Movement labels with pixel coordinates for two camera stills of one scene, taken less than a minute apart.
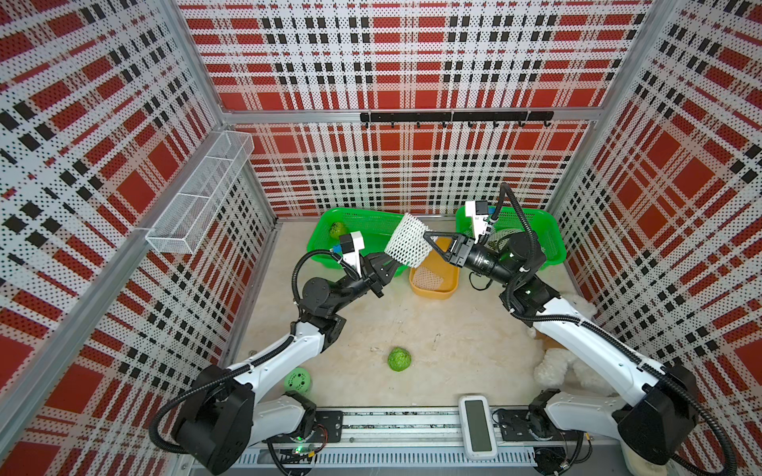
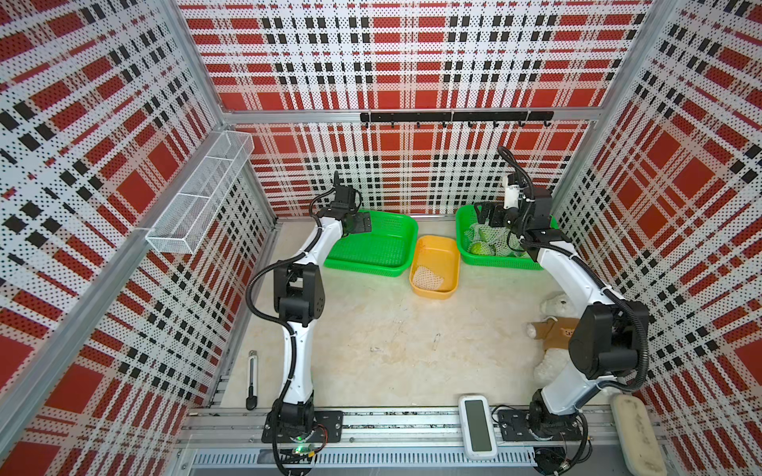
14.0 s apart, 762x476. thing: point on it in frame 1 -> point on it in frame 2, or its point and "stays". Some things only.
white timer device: [477, 427] stays
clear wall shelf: [182, 223] stays
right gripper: [457, 241] -> [494, 209]
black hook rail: [468, 117] stays
